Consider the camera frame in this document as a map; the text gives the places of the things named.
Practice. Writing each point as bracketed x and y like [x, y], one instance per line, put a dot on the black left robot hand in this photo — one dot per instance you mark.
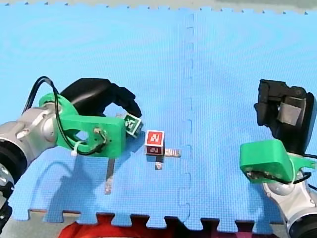
[91, 96]

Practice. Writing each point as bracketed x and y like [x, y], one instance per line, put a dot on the red cube white marks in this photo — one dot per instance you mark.
[154, 138]

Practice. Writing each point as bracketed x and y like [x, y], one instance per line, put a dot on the green cube white marks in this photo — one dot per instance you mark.
[131, 124]

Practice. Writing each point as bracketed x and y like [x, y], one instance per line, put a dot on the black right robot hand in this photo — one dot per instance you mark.
[299, 136]

